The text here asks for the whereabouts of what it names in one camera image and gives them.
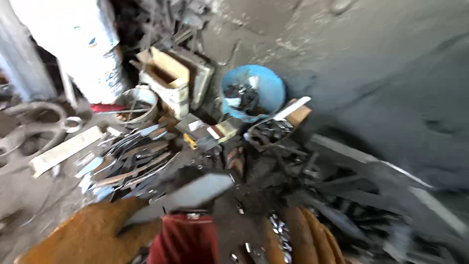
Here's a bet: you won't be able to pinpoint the long whitish plank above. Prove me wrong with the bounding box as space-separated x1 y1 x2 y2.
29 126 104 179

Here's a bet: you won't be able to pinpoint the white round bucket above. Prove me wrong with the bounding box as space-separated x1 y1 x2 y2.
113 86 159 128

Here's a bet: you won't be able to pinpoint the open cardboard box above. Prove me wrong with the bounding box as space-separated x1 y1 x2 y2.
130 46 190 121

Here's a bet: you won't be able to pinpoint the shiny metal chain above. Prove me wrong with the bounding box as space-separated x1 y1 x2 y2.
269 212 292 264

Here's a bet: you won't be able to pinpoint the pile of dark scrap pieces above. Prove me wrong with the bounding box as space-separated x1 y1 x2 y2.
224 83 270 116

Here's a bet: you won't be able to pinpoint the grey pointed metal plate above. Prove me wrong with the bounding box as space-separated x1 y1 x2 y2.
125 173 235 227

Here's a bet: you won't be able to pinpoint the brown cardboard piece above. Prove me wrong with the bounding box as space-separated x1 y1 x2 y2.
286 99 313 128

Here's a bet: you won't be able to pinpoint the grey dusty hoops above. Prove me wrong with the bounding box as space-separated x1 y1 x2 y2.
0 101 68 167

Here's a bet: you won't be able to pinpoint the yellow cutter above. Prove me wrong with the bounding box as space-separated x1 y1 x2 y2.
183 133 198 150

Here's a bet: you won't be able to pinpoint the red plastic piece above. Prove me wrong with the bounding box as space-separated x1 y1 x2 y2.
90 103 126 113

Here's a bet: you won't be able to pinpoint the heap of dusty scrap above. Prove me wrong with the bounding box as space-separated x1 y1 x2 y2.
119 0 218 55

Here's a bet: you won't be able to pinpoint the white flat strip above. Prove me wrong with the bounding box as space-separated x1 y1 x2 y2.
274 96 311 121

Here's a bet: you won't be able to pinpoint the white ring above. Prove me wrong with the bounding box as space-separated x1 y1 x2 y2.
63 117 83 133

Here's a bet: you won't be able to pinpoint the person's left hand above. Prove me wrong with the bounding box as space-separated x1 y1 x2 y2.
15 196 162 264

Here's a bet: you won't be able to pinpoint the grey flat box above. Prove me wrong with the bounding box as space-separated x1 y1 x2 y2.
175 113 220 151

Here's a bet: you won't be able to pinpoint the container with handle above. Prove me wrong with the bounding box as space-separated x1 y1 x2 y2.
244 117 299 152

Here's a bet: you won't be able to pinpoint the pile of small metal parts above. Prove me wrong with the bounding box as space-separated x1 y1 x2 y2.
251 119 295 144

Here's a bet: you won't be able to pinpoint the blue round tub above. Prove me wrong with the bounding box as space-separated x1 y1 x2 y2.
220 65 286 123

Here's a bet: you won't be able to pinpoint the pile of metal offcuts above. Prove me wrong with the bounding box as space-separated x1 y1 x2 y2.
280 150 455 264

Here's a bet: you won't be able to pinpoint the grey rectangular panel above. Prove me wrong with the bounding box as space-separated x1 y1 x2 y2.
169 46 215 110

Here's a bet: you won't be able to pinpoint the pale yellow small box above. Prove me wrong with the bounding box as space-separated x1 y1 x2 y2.
207 121 239 143

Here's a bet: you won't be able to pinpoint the long grey bar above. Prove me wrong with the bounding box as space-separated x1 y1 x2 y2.
311 134 434 189

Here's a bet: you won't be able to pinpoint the red cloth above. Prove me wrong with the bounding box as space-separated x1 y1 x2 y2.
147 210 219 264

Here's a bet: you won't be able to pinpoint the large white sack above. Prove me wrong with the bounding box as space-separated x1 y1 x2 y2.
9 0 129 105

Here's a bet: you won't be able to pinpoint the person's right hand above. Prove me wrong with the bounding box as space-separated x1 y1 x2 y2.
264 206 347 264

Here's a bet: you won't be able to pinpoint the pile of metal strips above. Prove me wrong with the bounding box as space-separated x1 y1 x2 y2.
75 123 181 203

